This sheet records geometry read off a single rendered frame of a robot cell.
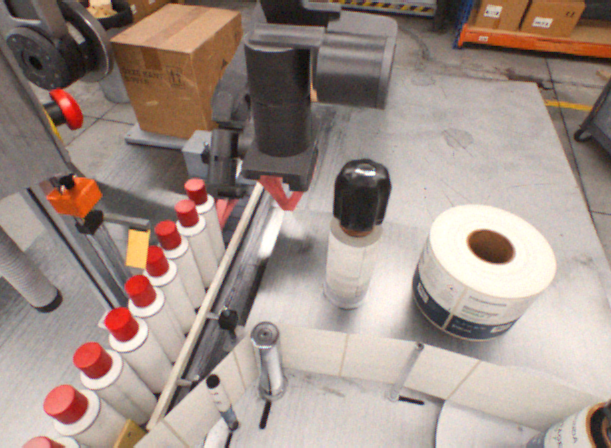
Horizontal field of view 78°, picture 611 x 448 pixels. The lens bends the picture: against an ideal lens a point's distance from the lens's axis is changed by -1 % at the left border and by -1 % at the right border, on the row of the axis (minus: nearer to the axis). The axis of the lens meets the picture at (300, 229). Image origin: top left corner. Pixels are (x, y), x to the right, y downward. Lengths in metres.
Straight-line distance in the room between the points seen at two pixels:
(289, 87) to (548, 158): 1.08
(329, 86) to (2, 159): 0.28
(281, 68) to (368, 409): 0.52
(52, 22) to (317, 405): 0.94
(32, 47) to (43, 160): 0.69
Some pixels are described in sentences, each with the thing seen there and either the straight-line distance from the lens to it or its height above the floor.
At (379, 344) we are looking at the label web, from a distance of 0.53.
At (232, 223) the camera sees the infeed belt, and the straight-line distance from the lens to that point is 0.88.
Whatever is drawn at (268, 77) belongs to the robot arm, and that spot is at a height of 1.36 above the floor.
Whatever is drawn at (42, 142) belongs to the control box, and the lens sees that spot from 0.40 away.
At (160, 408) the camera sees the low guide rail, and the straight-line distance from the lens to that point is 0.66.
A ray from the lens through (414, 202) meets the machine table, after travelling 1.03.
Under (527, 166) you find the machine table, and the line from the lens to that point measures 1.28.
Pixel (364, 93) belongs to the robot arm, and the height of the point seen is 1.36.
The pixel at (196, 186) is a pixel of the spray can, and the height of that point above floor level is 1.08.
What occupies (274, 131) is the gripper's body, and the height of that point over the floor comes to 1.31.
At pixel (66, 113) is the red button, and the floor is 1.33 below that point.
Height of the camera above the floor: 1.51
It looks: 48 degrees down
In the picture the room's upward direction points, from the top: straight up
